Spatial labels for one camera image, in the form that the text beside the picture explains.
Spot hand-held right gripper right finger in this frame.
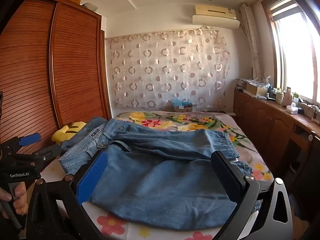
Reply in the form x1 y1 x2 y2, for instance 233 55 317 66
211 151 293 240

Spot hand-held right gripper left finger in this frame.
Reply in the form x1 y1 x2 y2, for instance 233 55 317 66
26 151 109 240

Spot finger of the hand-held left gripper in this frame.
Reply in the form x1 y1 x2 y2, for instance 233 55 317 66
10 133 42 151
31 144 63 166

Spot blue denim pants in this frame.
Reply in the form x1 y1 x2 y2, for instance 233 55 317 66
59 116 262 231

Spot person's left hand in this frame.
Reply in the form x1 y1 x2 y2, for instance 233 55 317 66
0 181 29 216

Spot yellow plush toy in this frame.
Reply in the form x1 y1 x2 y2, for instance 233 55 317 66
52 121 87 146

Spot long wooden cabinet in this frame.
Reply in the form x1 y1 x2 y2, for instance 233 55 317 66
234 89 320 205

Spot floral bedsheet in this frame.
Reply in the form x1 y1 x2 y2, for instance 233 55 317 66
37 110 275 240

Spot wooden headboard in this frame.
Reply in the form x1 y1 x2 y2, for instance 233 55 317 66
0 0 112 155

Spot light blue cloth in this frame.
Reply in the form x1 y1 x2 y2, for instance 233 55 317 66
172 98 191 107

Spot small cardboard box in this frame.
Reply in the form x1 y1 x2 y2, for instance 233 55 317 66
246 82 268 96

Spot circle pattern curtain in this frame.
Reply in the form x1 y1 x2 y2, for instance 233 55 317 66
106 27 232 109

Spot white tied window curtain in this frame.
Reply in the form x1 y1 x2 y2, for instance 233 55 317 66
239 3 263 80

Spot wooden framed window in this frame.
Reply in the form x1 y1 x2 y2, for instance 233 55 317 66
261 0 320 103

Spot white air deflector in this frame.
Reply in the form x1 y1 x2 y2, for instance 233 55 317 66
192 14 240 29

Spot beige air conditioner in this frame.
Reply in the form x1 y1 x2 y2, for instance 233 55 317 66
194 4 237 20

